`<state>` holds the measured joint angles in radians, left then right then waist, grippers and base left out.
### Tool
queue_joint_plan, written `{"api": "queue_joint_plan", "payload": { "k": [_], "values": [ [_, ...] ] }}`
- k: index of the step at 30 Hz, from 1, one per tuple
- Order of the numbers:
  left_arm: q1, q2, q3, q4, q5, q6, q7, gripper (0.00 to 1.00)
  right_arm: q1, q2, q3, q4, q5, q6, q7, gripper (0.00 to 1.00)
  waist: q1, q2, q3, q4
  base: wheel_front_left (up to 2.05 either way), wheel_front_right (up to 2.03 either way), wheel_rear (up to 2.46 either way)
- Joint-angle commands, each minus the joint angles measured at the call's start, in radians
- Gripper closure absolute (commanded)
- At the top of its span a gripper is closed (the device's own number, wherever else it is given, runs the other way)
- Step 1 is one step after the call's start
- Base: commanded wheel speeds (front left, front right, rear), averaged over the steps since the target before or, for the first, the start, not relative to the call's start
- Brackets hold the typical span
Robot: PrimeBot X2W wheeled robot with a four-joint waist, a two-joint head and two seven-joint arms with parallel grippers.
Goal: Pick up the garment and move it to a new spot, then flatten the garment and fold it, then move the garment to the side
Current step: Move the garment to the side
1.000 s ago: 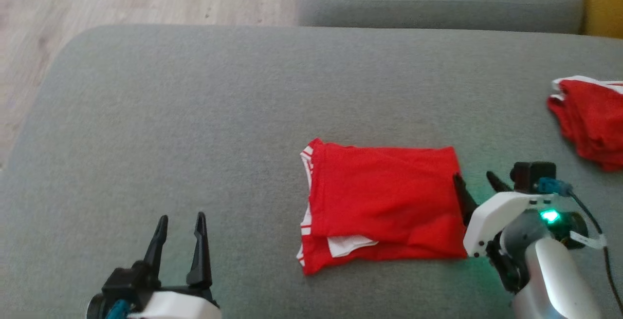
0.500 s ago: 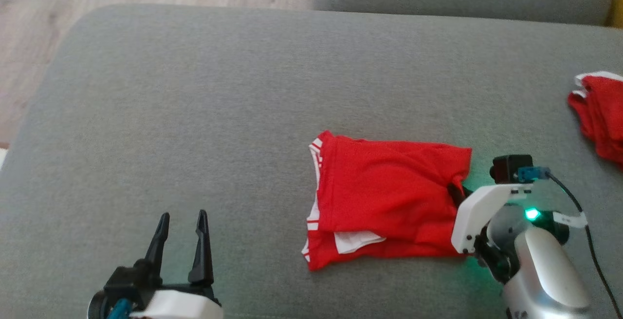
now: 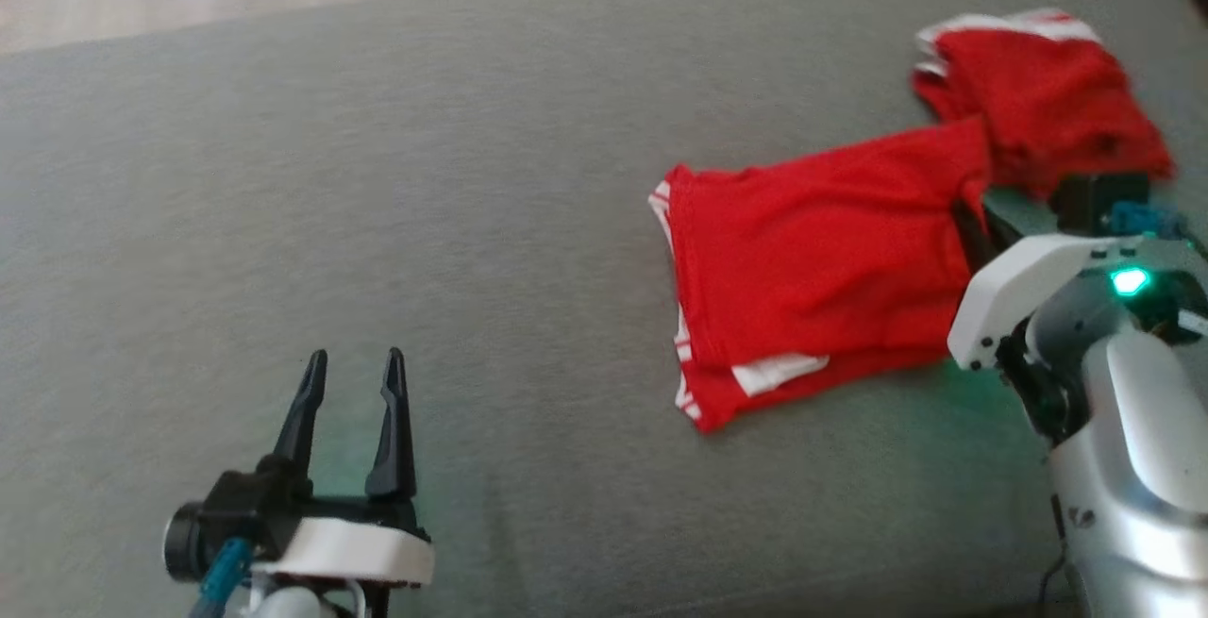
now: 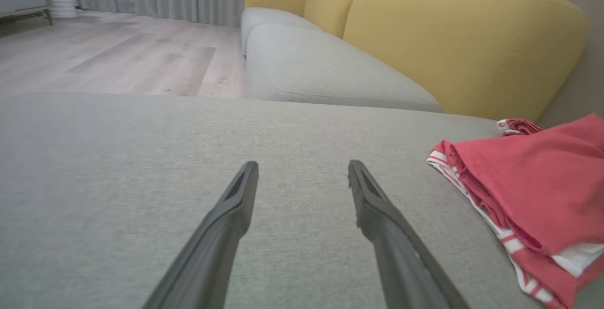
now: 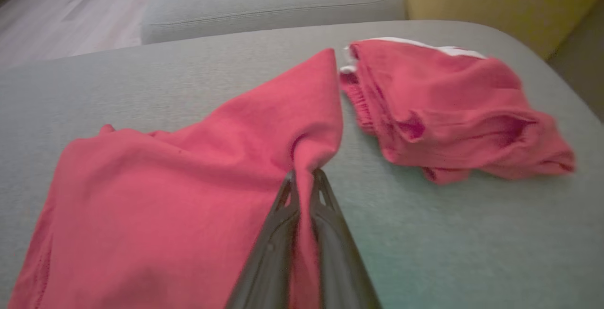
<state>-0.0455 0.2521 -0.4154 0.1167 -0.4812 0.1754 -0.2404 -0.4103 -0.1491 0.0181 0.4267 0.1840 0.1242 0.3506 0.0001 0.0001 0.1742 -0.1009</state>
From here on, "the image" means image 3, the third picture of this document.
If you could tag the red white-trimmed basketball jersey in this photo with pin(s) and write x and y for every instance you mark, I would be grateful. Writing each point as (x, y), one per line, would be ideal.
(812, 259)

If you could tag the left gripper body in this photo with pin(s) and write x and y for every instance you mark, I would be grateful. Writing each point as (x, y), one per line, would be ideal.
(349, 547)

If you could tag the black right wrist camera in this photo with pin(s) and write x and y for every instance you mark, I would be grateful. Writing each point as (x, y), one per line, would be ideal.
(1095, 198)

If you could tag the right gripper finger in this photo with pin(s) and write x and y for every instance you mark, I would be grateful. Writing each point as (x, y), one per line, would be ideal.
(977, 231)

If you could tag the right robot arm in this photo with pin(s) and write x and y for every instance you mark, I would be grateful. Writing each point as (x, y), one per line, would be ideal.
(1142, 467)

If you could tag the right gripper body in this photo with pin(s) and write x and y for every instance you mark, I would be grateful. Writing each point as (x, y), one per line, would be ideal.
(1019, 283)

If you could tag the large grey sofa seat cushion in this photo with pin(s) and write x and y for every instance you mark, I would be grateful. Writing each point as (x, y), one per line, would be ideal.
(472, 175)

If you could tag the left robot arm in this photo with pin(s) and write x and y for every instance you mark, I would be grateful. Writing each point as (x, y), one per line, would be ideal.
(293, 604)

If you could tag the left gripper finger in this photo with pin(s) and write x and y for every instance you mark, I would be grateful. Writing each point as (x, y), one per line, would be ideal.
(394, 429)
(304, 410)

